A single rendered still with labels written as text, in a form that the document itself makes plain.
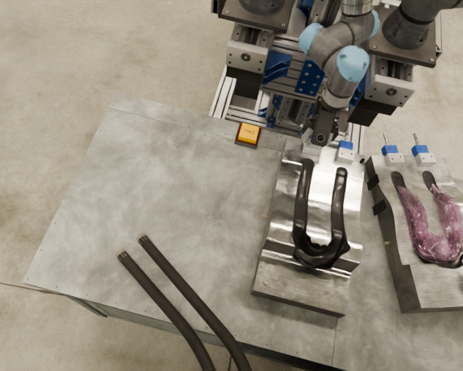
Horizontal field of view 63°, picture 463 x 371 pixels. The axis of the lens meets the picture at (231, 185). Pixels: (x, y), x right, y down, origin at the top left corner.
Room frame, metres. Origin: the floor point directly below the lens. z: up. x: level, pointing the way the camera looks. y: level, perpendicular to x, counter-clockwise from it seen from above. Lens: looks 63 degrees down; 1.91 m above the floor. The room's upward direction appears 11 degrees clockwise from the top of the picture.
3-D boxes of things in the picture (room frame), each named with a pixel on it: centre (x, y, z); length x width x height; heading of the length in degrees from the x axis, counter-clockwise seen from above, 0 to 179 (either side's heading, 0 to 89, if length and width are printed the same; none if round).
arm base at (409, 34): (1.12, -0.48, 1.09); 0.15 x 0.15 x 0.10
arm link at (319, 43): (0.80, -0.17, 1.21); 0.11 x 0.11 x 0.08; 45
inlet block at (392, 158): (0.77, -0.50, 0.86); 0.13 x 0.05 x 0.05; 13
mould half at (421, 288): (0.52, -0.62, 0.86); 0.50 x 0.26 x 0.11; 13
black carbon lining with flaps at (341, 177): (0.48, -0.27, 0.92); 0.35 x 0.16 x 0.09; 176
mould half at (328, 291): (0.46, -0.26, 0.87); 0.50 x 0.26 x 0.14; 176
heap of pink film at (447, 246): (0.52, -0.62, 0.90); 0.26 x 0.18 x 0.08; 13
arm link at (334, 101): (0.72, -0.23, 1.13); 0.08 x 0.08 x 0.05
